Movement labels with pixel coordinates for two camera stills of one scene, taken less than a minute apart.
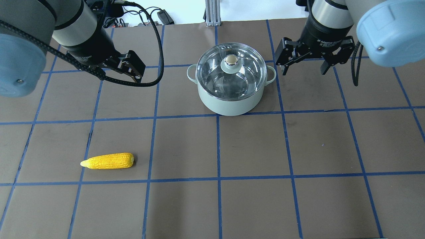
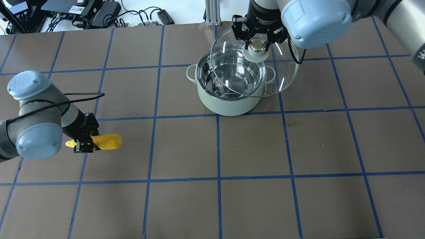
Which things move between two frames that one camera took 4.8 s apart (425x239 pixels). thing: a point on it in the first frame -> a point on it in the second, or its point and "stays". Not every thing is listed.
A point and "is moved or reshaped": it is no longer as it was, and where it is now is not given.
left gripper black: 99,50 -> 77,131
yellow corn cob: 112,161 -> 104,141
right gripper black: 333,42 -> 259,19
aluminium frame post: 212,13 stays
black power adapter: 165,17 stays
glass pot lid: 231,71 is moved or reshaped
